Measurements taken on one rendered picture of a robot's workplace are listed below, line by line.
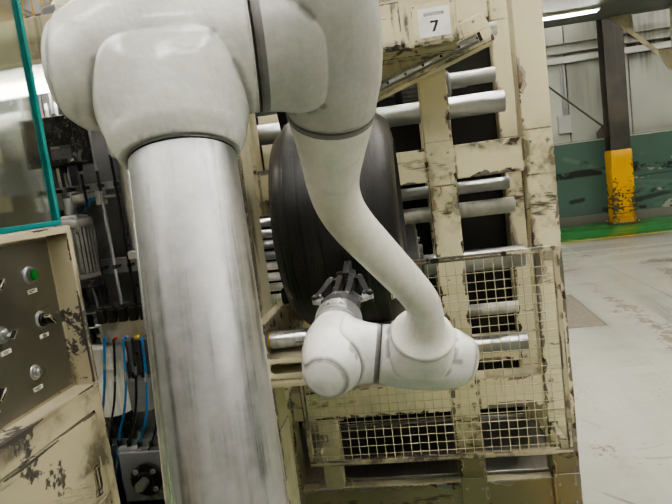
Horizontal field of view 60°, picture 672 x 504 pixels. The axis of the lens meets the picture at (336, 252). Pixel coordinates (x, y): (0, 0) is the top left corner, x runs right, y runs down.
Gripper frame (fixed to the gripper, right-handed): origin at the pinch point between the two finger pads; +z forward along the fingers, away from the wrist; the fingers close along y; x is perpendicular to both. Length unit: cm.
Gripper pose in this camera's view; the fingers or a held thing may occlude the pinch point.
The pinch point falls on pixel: (347, 272)
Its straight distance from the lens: 129.7
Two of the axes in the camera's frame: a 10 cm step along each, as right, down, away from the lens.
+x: 1.6, 9.2, 3.6
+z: 0.9, -3.8, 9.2
